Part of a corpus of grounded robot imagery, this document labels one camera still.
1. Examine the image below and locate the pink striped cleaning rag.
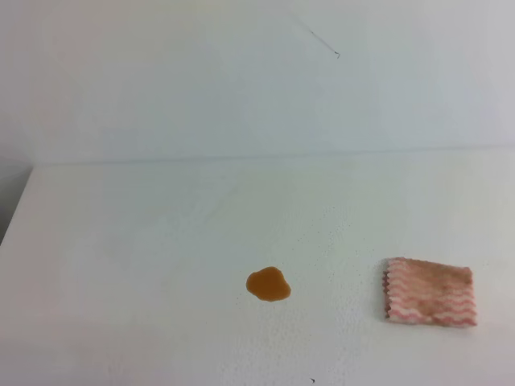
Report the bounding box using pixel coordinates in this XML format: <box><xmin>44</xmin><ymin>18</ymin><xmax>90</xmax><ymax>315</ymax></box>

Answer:
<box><xmin>382</xmin><ymin>257</ymin><xmax>477</xmax><ymax>328</ymax></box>

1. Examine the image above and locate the brown coffee stain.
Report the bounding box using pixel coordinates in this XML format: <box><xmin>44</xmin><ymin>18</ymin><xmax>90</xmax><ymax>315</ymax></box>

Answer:
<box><xmin>245</xmin><ymin>266</ymin><xmax>291</xmax><ymax>302</ymax></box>

